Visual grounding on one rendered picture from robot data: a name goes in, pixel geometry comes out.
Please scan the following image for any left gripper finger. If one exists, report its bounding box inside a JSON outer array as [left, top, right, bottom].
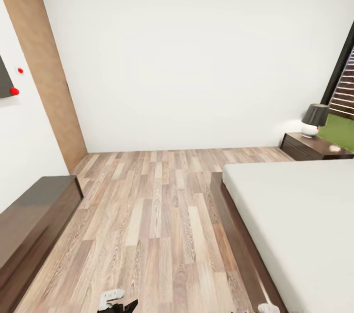
[[124, 299, 138, 313]]

